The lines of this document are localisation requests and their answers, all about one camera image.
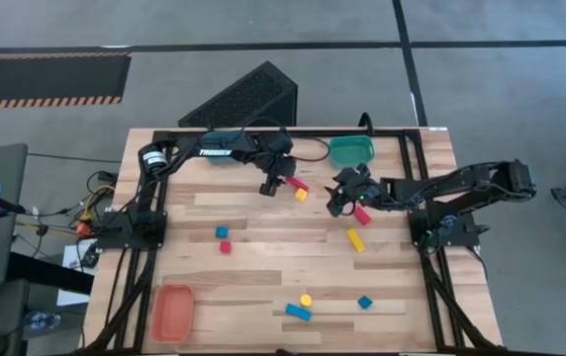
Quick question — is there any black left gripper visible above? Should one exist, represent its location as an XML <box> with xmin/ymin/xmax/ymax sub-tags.
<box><xmin>255</xmin><ymin>147</ymin><xmax>298</xmax><ymax>184</ymax></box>

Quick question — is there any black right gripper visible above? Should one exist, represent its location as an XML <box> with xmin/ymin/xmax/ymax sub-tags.
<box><xmin>326</xmin><ymin>167</ymin><xmax>389</xmax><ymax>219</ymax></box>

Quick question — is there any long red block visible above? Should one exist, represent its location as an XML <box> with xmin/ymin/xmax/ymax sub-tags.
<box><xmin>284</xmin><ymin>175</ymin><xmax>311</xmax><ymax>193</ymax></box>

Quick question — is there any long yellow block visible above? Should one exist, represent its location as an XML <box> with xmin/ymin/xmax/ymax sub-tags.
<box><xmin>345</xmin><ymin>227</ymin><xmax>366</xmax><ymax>254</ymax></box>

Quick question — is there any long blue block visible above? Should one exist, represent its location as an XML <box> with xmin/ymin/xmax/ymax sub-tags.
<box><xmin>284</xmin><ymin>303</ymin><xmax>314</xmax><ymax>322</ymax></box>

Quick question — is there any green plastic bin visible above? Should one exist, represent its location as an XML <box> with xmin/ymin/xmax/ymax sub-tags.
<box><xmin>329</xmin><ymin>134</ymin><xmax>376</xmax><ymax>170</ymax></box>

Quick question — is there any blue plastic bin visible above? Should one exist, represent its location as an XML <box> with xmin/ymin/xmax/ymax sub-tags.
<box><xmin>198</xmin><ymin>130</ymin><xmax>247</xmax><ymax>165</ymax></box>

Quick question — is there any black perforated box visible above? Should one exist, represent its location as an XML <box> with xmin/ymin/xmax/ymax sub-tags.
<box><xmin>177</xmin><ymin>60</ymin><xmax>299</xmax><ymax>129</ymax></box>

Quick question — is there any orange plastic bin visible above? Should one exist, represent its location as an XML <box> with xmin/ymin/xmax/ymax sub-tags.
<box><xmin>150</xmin><ymin>283</ymin><xmax>196</xmax><ymax>344</ymax></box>

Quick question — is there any white paper sheet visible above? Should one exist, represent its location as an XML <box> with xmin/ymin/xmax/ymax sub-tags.
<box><xmin>56</xmin><ymin>238</ymin><xmax>99</xmax><ymax>308</ymax></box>

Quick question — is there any black mat with orange stripes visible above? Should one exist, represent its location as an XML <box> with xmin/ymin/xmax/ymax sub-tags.
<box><xmin>0</xmin><ymin>51</ymin><xmax>133</xmax><ymax>111</ymax></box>

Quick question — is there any clear water bottle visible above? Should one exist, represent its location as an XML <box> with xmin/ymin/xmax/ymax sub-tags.
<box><xmin>23</xmin><ymin>310</ymin><xmax>62</xmax><ymax>332</ymax></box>

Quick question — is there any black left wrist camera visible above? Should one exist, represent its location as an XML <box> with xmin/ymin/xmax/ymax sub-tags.
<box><xmin>258</xmin><ymin>176</ymin><xmax>285</xmax><ymax>198</ymax></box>

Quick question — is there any black metal table frame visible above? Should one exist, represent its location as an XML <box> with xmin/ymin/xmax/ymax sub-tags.
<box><xmin>82</xmin><ymin>127</ymin><xmax>505</xmax><ymax>356</ymax></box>

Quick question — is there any black cable arch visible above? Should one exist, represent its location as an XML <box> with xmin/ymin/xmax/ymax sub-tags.
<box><xmin>357</xmin><ymin>112</ymin><xmax>375</xmax><ymax>135</ymax></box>

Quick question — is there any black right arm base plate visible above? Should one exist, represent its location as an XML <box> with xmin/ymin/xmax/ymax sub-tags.
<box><xmin>408</xmin><ymin>209</ymin><xmax>491</xmax><ymax>249</ymax></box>

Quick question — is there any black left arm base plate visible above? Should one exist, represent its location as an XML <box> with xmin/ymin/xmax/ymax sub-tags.
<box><xmin>96</xmin><ymin>210</ymin><xmax>169</xmax><ymax>250</ymax></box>

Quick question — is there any yellow cable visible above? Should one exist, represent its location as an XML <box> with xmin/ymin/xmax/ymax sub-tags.
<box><xmin>80</xmin><ymin>184</ymin><xmax>117</xmax><ymax>224</ymax></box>

